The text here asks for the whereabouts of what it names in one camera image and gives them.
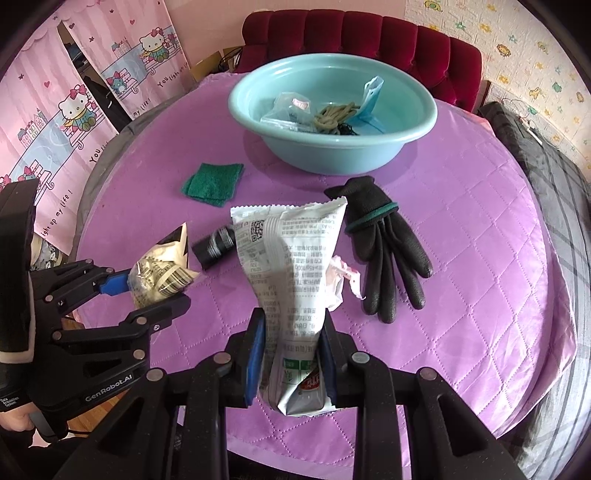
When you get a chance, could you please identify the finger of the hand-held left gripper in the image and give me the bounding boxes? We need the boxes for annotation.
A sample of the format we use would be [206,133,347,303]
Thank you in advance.
[30,260,131,315]
[51,293,193,366]

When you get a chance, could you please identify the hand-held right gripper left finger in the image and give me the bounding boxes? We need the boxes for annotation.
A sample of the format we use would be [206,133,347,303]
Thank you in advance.
[53,309,267,480]

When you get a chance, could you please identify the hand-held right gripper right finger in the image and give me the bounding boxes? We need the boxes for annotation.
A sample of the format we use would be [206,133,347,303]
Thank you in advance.
[318,318,529,480]

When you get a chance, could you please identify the beige snack packet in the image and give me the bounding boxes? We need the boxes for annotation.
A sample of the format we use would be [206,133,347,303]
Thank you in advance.
[127,222,200,310]

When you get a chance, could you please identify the small black cylinder bottle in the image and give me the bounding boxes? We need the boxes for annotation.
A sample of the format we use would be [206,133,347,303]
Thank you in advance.
[191,224,237,270]

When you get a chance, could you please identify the white tissue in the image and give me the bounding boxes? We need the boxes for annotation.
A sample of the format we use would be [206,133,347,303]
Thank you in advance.
[328,256,366,301]

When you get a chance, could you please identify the white printed snack packet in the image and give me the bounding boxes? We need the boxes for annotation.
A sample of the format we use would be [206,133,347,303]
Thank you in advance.
[230,196,348,418]

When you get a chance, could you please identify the black knit glove pair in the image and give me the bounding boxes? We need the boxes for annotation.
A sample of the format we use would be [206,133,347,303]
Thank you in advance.
[324,175,435,323]

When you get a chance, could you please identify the green scouring pad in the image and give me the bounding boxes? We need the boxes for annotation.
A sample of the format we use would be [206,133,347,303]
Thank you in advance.
[181,161,245,208]

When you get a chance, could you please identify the teal plastic basin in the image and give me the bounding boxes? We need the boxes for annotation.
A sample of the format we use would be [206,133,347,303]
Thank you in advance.
[228,53,438,176]

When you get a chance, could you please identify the clear zip bag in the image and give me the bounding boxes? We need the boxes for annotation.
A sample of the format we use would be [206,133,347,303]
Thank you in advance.
[260,92,315,132]

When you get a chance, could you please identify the olive green cord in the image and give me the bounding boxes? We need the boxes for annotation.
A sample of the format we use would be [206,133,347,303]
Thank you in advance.
[313,102,361,137]

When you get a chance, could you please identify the blue face mask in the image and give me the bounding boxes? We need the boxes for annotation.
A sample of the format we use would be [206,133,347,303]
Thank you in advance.
[344,76,386,134]

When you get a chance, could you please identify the person's left hand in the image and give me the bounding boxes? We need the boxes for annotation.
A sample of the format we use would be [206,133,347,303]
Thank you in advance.
[0,405,33,435]

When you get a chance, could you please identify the cartoon printed cloth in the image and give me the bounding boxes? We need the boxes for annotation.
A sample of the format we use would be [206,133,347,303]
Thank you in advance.
[28,231,72,274]

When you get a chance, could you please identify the pink cartoon cat curtain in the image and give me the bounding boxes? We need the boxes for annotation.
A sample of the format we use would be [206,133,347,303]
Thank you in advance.
[58,0,195,136]
[0,23,119,257]

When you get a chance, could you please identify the purple quilted mat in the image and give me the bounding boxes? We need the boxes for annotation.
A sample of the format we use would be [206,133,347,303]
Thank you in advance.
[76,71,580,467]

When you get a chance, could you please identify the grey plaid bed blanket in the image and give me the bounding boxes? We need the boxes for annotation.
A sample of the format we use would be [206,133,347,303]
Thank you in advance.
[478,102,591,379]

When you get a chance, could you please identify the red velvet tufted sofa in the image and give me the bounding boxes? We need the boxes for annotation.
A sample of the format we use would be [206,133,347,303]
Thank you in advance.
[235,9,483,114]

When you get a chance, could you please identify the cardboard box with cables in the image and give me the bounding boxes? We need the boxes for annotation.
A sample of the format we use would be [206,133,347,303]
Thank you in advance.
[190,45,243,90]

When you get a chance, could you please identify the white charger cables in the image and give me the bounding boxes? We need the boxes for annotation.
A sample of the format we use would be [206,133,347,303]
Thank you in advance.
[503,96,542,139]

